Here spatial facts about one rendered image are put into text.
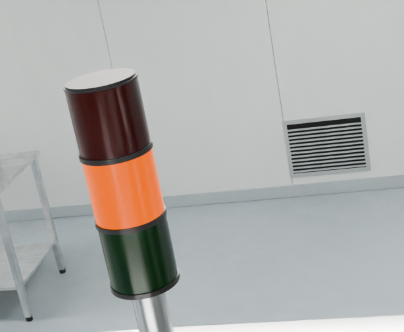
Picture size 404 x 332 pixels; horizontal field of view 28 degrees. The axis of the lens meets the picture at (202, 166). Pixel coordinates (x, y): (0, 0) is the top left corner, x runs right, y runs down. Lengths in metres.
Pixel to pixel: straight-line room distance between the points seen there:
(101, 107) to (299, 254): 4.97
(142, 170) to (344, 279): 4.59
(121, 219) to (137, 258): 0.03
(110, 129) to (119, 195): 0.05
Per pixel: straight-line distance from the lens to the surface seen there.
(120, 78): 0.53
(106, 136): 0.53
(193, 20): 6.04
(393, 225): 5.72
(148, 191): 0.55
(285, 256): 5.47
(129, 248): 0.56
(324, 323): 0.70
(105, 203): 0.55
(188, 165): 6.38
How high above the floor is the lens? 2.47
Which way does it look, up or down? 20 degrees down
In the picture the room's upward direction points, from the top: 11 degrees counter-clockwise
